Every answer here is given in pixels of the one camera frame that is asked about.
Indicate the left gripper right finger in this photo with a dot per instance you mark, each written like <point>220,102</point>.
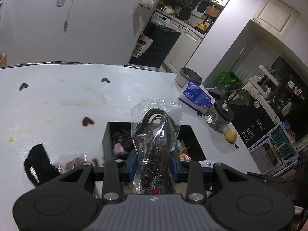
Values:
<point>190,172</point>

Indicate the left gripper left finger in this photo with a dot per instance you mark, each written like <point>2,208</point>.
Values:
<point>116,173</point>

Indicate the blue floral fabric scrunchie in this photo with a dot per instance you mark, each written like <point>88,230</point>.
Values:
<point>177,147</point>

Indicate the bag of tan cords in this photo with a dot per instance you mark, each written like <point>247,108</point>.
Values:
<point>68,162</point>

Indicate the bag of black cords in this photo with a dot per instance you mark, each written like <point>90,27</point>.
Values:
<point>155,124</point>

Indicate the peach satin scrunchie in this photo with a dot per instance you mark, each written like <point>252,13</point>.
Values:
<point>183,155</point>

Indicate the dark crochet scrunchie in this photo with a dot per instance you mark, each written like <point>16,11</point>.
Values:
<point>122,142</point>

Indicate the black open storage box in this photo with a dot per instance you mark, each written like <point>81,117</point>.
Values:
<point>156,153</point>

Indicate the yellow lemon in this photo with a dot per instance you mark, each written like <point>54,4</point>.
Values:
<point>231,135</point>

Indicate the black letter board sign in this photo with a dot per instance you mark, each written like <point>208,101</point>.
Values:
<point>251,121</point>

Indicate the black velvet scrunchie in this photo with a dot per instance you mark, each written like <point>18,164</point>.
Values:
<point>38,167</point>

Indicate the glass jar black lid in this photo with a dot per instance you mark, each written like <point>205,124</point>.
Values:
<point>219,115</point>

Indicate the blue tissue pack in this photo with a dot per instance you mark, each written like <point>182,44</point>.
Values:
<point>195,97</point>

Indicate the green plant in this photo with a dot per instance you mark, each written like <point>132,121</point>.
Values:
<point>230,79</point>

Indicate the grey round tin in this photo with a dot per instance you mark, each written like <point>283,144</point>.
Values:
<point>186,75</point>

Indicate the white tote bag cartoon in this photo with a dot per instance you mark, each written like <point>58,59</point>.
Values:
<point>143,43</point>

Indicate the dark fabric chair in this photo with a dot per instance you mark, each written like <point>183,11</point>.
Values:
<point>164,38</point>

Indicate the white washing machine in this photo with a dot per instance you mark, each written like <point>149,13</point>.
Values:
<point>160,19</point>

